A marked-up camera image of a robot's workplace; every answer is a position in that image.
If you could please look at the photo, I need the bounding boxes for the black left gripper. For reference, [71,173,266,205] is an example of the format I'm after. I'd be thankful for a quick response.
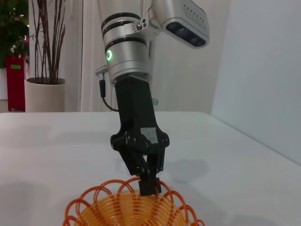
[110,75,170,197]

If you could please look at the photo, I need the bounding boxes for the orange wire basket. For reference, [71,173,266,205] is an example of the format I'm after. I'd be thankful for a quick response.
[62,178,205,226]

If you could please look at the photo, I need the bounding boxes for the white round plant pot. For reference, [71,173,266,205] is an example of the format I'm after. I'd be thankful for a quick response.
[24,77,65,113]

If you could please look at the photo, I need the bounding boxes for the white curtain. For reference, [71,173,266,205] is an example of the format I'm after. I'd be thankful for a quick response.
[63,0,118,113]

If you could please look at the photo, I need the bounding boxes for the red square planter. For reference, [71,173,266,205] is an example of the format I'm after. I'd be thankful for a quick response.
[5,55,26,112]

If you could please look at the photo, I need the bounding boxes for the bare brown twig plant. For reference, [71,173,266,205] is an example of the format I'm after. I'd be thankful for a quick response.
[31,0,66,85]

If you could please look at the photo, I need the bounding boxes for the green leafy plant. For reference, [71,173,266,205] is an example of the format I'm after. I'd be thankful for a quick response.
[0,0,30,69]

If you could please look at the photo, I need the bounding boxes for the left arm cable with plug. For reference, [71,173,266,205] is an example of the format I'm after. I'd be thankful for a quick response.
[95,66,120,112]

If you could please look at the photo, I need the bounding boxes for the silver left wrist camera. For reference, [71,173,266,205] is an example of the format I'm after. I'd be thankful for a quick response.
[161,0,210,49]

